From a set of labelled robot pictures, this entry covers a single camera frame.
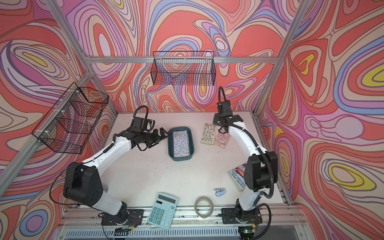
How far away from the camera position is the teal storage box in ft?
3.06

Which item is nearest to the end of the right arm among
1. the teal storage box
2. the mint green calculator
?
the teal storage box

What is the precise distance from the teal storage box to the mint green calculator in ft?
0.77

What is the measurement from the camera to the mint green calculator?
0.73 meters
